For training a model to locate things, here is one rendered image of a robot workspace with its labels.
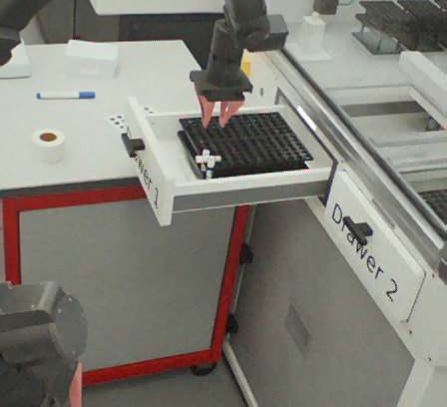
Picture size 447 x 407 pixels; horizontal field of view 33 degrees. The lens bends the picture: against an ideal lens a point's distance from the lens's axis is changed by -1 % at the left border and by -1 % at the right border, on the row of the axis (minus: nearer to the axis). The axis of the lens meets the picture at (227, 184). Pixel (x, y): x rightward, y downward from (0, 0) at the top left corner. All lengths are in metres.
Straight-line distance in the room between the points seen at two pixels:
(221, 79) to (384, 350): 0.57
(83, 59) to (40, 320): 1.34
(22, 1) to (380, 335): 0.86
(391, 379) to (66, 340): 0.86
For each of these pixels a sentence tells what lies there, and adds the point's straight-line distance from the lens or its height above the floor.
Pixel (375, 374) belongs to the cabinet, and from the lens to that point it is 1.49.
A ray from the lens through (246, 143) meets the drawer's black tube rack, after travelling 1.51.
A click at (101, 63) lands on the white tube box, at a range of 1.96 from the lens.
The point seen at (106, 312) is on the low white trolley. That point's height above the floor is 0.34.
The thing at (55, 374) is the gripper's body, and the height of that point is 1.09.
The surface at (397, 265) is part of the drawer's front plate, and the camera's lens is 1.30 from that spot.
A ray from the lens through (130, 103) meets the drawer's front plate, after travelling 1.54.
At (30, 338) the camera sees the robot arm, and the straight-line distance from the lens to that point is 0.68.
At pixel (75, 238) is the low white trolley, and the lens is 1.72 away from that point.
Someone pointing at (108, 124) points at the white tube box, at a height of 0.79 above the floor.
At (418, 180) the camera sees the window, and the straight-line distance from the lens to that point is 1.28.
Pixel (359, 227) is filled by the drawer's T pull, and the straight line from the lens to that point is 1.34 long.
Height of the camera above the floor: 1.70
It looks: 35 degrees down
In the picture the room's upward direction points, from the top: 10 degrees clockwise
